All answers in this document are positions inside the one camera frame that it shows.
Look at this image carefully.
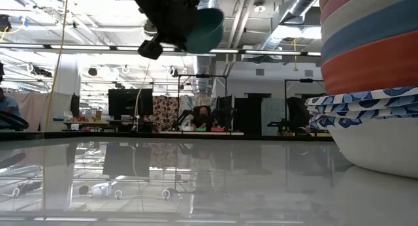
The small black monitor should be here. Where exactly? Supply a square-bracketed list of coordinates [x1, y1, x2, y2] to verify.
[70, 93, 81, 118]

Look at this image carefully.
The long light bar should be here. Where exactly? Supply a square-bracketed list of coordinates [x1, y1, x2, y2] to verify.
[0, 42, 330, 57]

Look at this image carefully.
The black frame stand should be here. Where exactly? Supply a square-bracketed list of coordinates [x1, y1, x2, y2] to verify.
[177, 74, 229, 132]
[283, 78, 324, 122]

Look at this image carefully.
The pink cloth partition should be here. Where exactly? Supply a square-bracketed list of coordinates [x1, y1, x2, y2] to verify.
[6, 91, 48, 132]

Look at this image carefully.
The person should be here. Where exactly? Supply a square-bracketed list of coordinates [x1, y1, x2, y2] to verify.
[0, 87, 21, 120]
[191, 105, 216, 131]

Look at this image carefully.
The plain cream white bowl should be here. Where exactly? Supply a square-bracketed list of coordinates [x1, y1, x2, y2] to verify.
[321, 0, 418, 41]

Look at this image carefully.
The grey-blue bowl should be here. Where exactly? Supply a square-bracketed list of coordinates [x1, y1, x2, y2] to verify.
[321, 0, 418, 65]

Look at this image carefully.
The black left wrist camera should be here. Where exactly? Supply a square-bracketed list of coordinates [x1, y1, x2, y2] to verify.
[137, 39, 163, 60]

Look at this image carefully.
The teal bowl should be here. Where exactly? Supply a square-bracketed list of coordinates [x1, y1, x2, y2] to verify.
[185, 7, 225, 55]

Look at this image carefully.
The brown circle-patterned cloth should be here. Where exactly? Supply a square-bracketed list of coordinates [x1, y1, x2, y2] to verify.
[152, 95, 179, 133]

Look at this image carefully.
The pink bowl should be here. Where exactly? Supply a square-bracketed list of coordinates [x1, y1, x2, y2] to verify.
[319, 0, 370, 24]

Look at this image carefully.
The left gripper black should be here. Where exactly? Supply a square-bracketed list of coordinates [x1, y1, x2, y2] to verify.
[129, 0, 200, 51]

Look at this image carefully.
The black partition panel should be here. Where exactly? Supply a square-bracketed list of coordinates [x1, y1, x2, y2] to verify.
[232, 97, 262, 137]

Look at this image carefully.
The grey-green partition panel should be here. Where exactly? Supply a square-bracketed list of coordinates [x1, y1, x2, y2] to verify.
[261, 98, 287, 137]

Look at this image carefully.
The orange-red bowl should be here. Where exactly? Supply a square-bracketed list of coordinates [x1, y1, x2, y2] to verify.
[321, 29, 418, 96]

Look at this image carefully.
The large black monitor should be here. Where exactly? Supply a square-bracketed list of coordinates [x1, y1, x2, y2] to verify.
[108, 88, 153, 121]

